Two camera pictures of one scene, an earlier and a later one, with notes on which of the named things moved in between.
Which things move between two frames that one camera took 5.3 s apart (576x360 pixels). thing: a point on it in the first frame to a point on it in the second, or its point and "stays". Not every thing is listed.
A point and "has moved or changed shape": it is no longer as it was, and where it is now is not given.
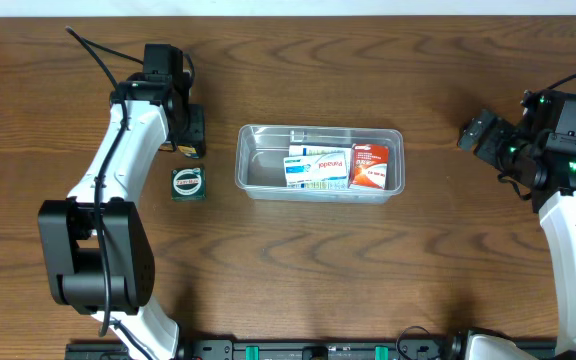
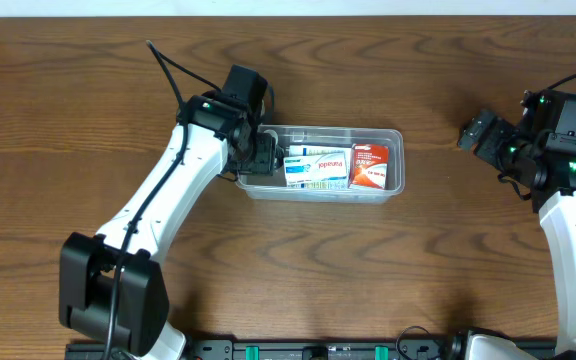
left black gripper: x=191 y=132 to x=266 y=156
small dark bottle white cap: x=188 y=151 has moved or changed shape
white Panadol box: x=316 y=171 stays
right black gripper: x=488 y=138 stays
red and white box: x=368 y=166 stays
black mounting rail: x=308 y=349 stays
